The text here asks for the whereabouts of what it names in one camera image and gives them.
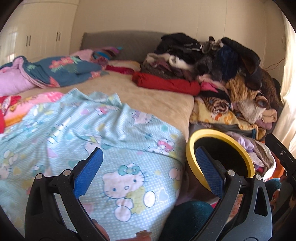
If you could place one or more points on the person's teal clothed leg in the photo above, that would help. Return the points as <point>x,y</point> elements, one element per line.
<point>185,220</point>

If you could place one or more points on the brown ribbed sweater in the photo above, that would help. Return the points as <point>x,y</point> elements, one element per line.
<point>263,155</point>

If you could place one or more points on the yellow cartoon blanket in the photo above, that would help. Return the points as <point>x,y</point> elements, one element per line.
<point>222,120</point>

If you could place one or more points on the black jacket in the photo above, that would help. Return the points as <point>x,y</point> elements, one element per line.
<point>180,46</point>

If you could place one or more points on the white fleece garment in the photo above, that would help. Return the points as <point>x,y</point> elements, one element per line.
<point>178,62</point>

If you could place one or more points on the white wardrobe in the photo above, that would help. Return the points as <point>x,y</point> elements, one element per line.
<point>34,34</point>

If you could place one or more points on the light blue cartoon sheet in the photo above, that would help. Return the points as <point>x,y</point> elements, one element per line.
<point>69,143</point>

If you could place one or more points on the brown fur garment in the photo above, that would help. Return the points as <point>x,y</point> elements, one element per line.
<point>269,90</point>

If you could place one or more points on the dark blue garment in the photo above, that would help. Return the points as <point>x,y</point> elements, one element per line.
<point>227,60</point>

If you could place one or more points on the grey headboard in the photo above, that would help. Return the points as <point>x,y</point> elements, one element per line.
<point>129,46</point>

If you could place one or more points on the red floral garment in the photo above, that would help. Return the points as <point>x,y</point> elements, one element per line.
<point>7,109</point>

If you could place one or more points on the grey brown folded clothes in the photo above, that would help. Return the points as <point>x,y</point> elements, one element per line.
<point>157,69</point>

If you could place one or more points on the cream curtain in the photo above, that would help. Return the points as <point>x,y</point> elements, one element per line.
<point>289,81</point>

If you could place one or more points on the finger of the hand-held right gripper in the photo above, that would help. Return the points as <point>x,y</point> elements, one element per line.
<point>281,150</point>

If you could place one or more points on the yellow rimmed black bin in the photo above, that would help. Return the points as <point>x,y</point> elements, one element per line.
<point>242,148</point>

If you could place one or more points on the cream plush garment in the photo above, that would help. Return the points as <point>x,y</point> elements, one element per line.
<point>254,113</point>

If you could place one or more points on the person's left hand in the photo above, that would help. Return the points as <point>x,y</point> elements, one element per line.
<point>101,231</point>

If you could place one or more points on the red folded cloth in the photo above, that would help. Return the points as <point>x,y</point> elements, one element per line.
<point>171,84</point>

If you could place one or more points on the tan knit sweater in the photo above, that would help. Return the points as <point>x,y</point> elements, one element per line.
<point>240,90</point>

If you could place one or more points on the beige bed blanket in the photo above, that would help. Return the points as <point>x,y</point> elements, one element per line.
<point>150,102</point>

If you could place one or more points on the red patterned cloth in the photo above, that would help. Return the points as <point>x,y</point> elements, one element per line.
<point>119,70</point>

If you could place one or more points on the striped brown knit garment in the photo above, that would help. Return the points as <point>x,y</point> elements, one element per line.
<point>219,105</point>

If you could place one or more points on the striped pillow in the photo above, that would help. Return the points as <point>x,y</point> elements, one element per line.
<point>108,52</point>

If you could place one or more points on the blue floral quilt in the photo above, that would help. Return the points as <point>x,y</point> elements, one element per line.
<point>64,69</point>

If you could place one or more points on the pink garment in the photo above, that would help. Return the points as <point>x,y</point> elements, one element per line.
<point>211,86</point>

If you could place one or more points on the pink cartoon blanket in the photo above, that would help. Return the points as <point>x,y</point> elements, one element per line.
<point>30,109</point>

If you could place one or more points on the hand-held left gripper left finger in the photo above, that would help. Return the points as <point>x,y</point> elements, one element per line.
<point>89,171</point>

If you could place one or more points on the lilac sweater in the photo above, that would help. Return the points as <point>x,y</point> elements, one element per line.
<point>242,141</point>

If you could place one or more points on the black fleece garment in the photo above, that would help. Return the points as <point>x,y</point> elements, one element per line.
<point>247,58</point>

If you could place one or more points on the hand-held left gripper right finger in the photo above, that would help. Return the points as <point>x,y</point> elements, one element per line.
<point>209,171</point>

